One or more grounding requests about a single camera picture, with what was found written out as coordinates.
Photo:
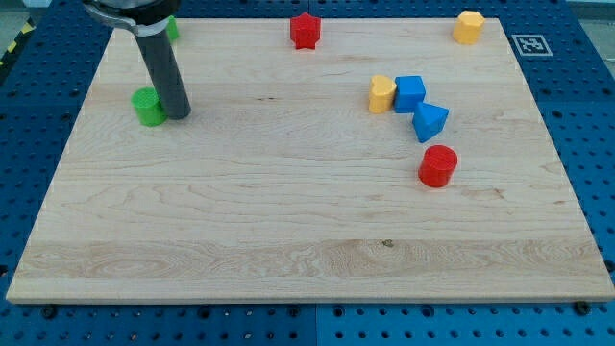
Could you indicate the green block behind arm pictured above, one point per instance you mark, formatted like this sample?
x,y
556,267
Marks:
x,y
172,28

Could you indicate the black robot arm flange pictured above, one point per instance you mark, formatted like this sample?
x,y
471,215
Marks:
x,y
143,18

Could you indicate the wooden board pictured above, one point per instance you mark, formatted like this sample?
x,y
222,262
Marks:
x,y
282,187

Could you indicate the yellow heart block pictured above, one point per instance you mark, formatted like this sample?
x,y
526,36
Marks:
x,y
381,94

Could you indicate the red cylinder block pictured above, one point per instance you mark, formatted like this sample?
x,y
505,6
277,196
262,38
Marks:
x,y
438,166

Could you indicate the blue cube block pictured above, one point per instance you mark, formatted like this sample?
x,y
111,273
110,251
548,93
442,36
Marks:
x,y
409,93

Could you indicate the blue triangle block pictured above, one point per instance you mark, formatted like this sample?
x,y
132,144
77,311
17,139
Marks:
x,y
428,120

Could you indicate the red star block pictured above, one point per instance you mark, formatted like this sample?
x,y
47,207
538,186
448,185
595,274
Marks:
x,y
305,31

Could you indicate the green cylinder block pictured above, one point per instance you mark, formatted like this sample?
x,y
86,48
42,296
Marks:
x,y
148,107

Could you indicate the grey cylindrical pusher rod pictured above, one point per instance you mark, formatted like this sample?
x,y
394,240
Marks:
x,y
160,61

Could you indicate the yellow hexagon block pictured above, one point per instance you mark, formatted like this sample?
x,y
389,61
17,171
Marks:
x,y
468,27

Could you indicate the white fiducial marker tag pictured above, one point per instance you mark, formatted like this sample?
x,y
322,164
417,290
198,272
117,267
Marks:
x,y
532,45

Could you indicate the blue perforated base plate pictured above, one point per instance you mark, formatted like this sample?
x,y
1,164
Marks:
x,y
45,89

